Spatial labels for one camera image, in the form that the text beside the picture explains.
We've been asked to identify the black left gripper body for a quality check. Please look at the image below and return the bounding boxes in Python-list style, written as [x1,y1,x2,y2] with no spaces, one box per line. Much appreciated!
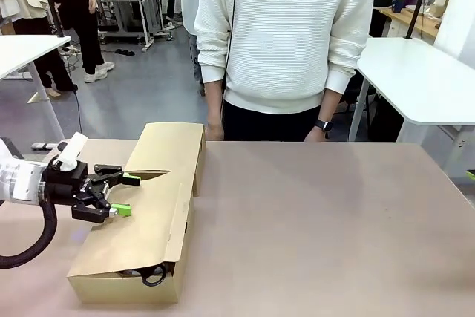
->
[39,163,111,206]

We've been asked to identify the person's left forearm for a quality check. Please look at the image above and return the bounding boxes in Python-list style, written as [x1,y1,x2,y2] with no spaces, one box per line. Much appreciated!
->
[318,88,344,123]

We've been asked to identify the large white table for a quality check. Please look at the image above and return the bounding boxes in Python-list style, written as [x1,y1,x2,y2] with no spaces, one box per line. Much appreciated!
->
[348,36,475,184]

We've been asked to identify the white table with rounded corner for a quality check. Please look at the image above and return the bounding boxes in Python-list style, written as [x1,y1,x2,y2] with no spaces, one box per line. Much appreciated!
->
[0,34,72,142]

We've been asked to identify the black braided cable sleeve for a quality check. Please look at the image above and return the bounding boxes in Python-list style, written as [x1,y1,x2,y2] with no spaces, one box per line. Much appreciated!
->
[0,201,59,269]

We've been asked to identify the thin black lanyard cable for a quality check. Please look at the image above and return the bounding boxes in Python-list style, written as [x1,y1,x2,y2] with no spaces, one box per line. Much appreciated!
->
[220,0,244,114]

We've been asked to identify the person's right forearm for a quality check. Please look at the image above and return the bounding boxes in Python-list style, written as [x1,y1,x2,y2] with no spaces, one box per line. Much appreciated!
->
[205,81,226,128]

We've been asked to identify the wooden background table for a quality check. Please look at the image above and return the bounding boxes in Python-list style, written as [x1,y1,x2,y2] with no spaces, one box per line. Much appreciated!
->
[380,4,446,39]

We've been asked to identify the person's black trousers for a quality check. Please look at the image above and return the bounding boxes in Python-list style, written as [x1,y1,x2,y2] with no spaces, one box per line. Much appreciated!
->
[221,99,324,143]

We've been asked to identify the brown cardboard box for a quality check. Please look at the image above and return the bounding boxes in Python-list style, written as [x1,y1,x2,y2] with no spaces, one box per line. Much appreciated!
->
[124,122,207,199]
[66,170,196,305]

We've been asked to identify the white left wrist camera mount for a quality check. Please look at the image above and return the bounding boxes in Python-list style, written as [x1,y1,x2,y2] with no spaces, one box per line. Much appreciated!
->
[50,131,89,173]

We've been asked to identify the person in white sweater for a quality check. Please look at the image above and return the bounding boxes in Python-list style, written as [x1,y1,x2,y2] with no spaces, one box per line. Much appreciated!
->
[194,0,376,114]

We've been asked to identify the person's right hand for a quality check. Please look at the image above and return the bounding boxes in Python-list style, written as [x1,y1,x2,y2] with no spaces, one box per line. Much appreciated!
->
[205,122,226,143]

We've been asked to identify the white floor power strip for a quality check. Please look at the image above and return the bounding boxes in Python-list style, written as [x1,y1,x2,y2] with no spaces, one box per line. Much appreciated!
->
[31,141,70,151]

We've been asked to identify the person's left hand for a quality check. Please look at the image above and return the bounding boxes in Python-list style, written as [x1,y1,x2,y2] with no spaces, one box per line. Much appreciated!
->
[303,127,327,143]

